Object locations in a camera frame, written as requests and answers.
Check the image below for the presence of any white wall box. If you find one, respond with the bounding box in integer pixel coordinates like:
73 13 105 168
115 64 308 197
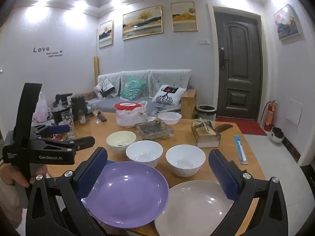
285 99 303 125

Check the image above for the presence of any dark comb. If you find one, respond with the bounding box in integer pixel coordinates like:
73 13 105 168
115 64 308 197
214 124 233 133

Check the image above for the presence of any clear gold tissue box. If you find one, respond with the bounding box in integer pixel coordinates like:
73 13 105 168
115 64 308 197
191 118 221 148

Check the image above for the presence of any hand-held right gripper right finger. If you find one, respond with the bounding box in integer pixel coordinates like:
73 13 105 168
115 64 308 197
209 149 288 236

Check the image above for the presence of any wine glass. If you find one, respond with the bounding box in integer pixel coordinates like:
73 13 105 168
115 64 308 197
92 103 102 124

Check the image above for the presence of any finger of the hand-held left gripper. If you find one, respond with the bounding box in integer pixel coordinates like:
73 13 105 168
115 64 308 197
31 124 71 139
34 136 95 154

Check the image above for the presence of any black electric kettle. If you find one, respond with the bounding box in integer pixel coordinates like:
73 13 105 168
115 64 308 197
71 95 88 121

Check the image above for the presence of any small framed painting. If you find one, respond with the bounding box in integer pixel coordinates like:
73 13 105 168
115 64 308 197
99 20 114 49

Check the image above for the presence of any red lid container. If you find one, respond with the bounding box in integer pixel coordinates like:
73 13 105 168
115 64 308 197
114 101 144 111

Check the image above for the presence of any black white leaf pillow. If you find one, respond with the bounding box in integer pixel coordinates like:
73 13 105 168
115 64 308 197
95 77 116 100

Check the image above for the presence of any frameless mountain canvas painting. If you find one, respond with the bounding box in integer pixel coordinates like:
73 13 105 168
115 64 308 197
273 4 303 41

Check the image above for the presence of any red door mat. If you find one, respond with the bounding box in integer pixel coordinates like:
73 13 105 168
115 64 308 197
216 117 267 136

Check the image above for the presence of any beige plate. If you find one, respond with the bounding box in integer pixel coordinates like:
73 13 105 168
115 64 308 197
154 180 246 236

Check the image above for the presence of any pink plastic bag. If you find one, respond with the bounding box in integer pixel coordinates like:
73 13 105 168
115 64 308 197
33 92 51 122

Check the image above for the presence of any packaged toothbrush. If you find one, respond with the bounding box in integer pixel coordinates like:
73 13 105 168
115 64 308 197
233 135 248 165

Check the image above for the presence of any grey sofa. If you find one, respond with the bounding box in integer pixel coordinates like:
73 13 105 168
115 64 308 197
85 69 197 120

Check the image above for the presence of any person's left hand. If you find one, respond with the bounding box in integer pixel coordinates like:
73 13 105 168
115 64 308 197
0 163 48 189

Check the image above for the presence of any teal patterned pillow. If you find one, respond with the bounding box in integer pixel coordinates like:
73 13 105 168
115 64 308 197
120 76 146 101

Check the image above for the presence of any large framed landscape painting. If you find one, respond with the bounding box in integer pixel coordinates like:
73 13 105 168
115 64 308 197
122 5 163 40

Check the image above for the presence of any dark brown door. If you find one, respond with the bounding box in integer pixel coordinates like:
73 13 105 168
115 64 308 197
212 6 262 123

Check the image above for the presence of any silver round bin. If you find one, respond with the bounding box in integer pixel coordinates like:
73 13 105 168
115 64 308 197
270 127 284 143

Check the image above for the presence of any cream bowl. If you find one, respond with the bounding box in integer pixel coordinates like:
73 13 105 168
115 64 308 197
106 131 137 154

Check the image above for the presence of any printed glass cup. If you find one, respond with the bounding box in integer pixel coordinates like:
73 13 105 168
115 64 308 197
61 111 77 139

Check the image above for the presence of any yellow rolled mat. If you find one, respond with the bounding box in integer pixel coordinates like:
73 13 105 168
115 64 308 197
94 56 99 86

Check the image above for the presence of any glass ashtray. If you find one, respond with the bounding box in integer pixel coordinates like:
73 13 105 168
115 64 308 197
135 120 174 142

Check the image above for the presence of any framed golden tree painting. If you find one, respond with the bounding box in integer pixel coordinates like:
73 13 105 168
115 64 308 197
170 1 198 32

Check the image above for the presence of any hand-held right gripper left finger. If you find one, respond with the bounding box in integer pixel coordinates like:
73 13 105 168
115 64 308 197
25 147 109 236

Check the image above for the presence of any grey cloth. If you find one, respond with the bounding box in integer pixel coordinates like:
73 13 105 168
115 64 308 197
145 101 181 117

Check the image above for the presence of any purple plate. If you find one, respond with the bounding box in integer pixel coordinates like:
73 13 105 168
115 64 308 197
85 161 170 229

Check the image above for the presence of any white tree print pillow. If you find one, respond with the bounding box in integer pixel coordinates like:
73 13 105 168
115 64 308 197
151 85 187 104

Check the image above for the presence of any small white bowl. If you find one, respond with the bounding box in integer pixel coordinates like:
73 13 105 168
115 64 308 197
158 112 182 125

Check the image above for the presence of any person's left forearm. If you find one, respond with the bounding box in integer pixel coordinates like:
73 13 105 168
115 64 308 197
0 177 24 229

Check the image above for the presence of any red fire extinguisher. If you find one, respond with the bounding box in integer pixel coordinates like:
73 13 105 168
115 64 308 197
261 100 278 132

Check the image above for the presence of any clear plastic bag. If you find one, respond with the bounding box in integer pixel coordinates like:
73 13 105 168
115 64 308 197
116 101 148 128

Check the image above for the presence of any black wall decal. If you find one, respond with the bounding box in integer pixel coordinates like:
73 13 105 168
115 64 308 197
33 46 64 57

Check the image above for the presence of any grey trash can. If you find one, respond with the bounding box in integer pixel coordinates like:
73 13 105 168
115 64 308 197
195 104 217 122

